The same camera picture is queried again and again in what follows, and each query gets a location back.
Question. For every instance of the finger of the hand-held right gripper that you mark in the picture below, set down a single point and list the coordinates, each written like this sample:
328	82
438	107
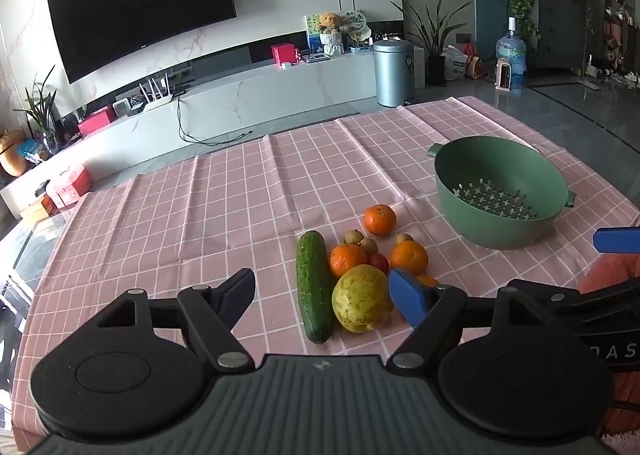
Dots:
617	240

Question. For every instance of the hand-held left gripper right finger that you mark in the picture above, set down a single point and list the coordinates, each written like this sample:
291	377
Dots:
410	297

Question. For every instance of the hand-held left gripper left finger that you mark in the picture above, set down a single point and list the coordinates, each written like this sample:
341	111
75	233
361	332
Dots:
237	292

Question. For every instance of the orange tangerine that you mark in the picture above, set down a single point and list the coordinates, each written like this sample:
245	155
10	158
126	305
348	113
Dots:
347	260
380	219
427	280
410	257

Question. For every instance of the small red tomato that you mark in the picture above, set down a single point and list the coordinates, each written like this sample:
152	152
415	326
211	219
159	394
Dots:
380	262

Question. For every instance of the yellow-green guava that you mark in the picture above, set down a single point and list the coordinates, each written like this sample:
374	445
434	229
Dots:
360	300

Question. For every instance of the small brown kiwi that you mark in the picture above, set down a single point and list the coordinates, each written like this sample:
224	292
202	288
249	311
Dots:
404	237
369	245
352	237

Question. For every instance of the green cucumber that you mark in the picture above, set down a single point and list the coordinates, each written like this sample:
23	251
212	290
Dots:
312	285

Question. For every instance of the green plastic colander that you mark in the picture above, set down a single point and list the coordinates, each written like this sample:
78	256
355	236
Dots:
480	230

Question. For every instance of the pink checked tablecloth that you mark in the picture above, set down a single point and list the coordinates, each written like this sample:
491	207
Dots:
200	210

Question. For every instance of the red gift boxes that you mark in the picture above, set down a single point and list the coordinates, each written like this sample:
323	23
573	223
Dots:
70	185

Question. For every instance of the small white heater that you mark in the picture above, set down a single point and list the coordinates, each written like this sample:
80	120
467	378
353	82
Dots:
504	74

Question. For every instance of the white marble television cabinet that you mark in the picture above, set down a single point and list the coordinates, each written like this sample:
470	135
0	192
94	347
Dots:
275	90

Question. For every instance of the white router with antennas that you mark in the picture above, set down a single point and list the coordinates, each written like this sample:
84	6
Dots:
156	97

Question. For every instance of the cardboard box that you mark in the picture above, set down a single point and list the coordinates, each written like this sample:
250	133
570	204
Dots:
37	210

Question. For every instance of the grey-blue cabinet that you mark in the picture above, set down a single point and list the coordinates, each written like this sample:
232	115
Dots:
562	30

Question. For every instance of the blue water jug with pump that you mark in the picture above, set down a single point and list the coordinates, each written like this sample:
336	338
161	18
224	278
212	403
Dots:
511	50

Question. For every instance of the small white appliance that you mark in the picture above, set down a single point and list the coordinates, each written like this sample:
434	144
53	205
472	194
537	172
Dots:
121	107

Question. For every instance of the pink box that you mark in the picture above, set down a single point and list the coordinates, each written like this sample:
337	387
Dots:
96	121

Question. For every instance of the silver pedal trash can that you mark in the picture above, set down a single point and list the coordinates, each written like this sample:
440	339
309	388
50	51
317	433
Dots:
392	75

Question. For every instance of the orange shopping bag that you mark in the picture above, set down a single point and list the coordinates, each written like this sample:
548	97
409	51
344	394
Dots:
474	64

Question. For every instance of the white box beside trash can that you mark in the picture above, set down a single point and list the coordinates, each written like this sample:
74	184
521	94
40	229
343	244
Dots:
419	67

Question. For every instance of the long-leaf plant in black pot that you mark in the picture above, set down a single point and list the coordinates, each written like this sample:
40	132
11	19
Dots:
436	67

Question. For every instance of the white plastic bag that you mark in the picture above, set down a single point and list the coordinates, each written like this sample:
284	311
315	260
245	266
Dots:
454	65

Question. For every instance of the red box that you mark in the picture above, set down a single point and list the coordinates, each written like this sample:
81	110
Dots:
284	55

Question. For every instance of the blue packet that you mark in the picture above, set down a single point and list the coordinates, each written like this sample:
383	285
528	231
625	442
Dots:
30	149

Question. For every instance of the golden gourd ornament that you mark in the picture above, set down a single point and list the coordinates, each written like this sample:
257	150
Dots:
12	155

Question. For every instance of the standing picture card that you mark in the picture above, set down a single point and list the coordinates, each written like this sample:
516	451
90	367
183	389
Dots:
312	37

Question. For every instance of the green plant in glass vase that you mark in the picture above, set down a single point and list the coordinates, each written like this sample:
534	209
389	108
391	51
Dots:
42	110

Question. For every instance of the round paper fan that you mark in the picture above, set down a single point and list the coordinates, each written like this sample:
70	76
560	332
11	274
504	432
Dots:
356	22

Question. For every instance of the brown teddy bear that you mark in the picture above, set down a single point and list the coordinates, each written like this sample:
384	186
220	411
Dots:
329	21

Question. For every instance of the black curved television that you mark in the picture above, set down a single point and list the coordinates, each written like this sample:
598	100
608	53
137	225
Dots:
140	0

